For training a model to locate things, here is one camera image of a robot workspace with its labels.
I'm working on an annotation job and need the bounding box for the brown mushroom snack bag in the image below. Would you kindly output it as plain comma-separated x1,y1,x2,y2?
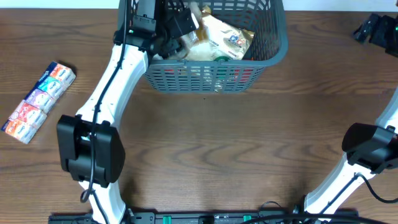
153,29,210,61

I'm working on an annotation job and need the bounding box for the gold rice bag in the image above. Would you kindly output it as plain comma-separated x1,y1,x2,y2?
195,6,254,61

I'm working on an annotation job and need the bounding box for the orange spaghetti packet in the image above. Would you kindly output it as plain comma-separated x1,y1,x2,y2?
152,60,264,92

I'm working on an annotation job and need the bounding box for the green lid spice jar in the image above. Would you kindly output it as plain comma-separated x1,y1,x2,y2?
213,55,233,85

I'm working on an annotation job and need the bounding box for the grey plastic basket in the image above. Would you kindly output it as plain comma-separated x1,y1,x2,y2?
116,0,289,95

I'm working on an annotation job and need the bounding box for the multicolour tissue pack row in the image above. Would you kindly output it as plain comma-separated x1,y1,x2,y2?
1,62,76,144

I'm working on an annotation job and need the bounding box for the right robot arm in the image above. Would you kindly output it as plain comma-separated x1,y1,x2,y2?
303,14,397,215

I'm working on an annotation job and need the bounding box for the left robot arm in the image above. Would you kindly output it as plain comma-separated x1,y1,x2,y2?
57,1,199,223

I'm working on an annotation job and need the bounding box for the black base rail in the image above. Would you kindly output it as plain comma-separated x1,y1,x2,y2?
48,208,361,224

